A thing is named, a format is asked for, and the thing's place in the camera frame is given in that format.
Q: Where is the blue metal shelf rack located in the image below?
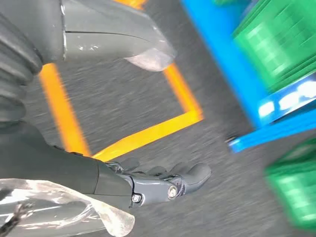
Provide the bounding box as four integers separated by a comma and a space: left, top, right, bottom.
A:
180, 0, 316, 155

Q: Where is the green plastic crate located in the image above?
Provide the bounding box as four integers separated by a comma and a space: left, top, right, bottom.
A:
212, 0, 316, 94
264, 137, 316, 233

